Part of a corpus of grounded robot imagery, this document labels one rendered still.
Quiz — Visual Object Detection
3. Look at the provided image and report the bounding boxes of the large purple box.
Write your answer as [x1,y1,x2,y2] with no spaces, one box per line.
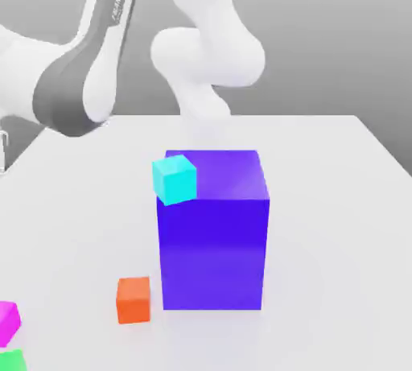
[156,149,270,311]

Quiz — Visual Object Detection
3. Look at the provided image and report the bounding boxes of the small green cube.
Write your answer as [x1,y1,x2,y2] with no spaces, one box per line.
[0,348,28,371]

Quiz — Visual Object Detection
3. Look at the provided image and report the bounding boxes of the small orange cube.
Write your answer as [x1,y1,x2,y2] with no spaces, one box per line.
[116,276,151,325]

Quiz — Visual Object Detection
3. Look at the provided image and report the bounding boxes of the small magenta cube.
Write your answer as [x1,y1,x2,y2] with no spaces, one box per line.
[0,301,23,348]

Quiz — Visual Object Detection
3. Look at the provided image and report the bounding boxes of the small cyan cube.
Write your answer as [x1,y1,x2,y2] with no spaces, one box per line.
[151,154,198,207]

